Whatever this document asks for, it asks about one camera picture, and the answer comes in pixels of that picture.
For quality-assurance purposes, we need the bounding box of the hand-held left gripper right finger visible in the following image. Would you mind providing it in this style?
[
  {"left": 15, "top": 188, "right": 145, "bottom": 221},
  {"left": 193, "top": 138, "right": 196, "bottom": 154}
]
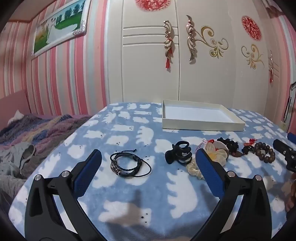
[{"left": 192, "top": 148, "right": 272, "bottom": 241}]

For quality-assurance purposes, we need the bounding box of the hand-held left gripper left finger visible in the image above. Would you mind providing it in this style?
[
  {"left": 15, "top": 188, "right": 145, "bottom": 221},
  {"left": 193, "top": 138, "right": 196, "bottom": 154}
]
[{"left": 24, "top": 149, "right": 107, "bottom": 241}]

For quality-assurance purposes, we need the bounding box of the cream scrunchie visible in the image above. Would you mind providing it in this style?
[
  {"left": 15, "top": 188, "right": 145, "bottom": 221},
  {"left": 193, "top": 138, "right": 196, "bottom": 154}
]
[{"left": 187, "top": 161, "right": 204, "bottom": 180}]

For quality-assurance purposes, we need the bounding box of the black braided leather bracelet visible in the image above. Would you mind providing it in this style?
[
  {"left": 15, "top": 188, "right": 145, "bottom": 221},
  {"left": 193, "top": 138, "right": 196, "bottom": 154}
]
[{"left": 110, "top": 149, "right": 152, "bottom": 178}]

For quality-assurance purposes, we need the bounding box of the brown wooden bead bracelet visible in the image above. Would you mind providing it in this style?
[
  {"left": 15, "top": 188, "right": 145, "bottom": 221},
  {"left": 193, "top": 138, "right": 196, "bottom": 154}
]
[{"left": 254, "top": 142, "right": 276, "bottom": 164}]

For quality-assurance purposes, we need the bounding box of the black beaded bracelet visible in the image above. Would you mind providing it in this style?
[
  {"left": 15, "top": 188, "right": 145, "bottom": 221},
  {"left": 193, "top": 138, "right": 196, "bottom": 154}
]
[{"left": 217, "top": 137, "right": 240, "bottom": 153}]

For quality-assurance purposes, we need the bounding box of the black hair claw clip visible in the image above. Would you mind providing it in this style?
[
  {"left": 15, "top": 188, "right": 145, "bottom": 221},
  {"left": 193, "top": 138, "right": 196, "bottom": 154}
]
[{"left": 165, "top": 140, "right": 192, "bottom": 165}]

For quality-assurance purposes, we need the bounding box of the white shallow cardboard box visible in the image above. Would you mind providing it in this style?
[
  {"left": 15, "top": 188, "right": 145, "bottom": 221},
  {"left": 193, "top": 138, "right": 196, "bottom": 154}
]
[{"left": 161, "top": 100, "right": 245, "bottom": 132}]

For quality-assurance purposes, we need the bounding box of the person's right hand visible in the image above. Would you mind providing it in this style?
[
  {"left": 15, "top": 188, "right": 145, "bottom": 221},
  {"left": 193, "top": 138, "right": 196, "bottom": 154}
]
[{"left": 285, "top": 173, "right": 296, "bottom": 212}]

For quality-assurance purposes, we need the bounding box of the blue polar bear blanket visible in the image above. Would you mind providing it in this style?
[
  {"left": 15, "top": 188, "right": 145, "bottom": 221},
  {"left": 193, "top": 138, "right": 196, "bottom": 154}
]
[{"left": 9, "top": 101, "right": 296, "bottom": 241}]

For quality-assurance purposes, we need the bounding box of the purple patchwork quilt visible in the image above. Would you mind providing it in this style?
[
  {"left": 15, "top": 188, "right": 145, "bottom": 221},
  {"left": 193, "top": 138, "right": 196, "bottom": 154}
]
[{"left": 0, "top": 113, "right": 93, "bottom": 163}]

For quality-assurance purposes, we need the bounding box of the grey garment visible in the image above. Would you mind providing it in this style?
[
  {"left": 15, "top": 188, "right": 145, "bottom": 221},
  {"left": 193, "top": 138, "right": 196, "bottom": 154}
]
[{"left": 0, "top": 142, "right": 37, "bottom": 179}]

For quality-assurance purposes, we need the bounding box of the white pillow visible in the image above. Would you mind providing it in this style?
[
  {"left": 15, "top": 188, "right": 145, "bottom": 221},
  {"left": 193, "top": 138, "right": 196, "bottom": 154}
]
[{"left": 8, "top": 110, "right": 23, "bottom": 126}]

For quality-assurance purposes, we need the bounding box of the pink headboard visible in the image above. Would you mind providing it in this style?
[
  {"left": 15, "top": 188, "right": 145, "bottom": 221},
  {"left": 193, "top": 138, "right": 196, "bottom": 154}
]
[{"left": 0, "top": 90, "right": 31, "bottom": 130}]

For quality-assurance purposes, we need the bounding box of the red paper cut decoration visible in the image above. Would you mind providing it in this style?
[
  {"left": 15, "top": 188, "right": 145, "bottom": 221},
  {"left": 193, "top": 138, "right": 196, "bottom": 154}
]
[
  {"left": 242, "top": 16, "right": 262, "bottom": 41},
  {"left": 134, "top": 0, "right": 165, "bottom": 11}
]

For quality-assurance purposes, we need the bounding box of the white wardrobe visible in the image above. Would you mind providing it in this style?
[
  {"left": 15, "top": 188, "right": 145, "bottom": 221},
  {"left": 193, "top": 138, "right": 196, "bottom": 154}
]
[{"left": 106, "top": 0, "right": 296, "bottom": 130}]

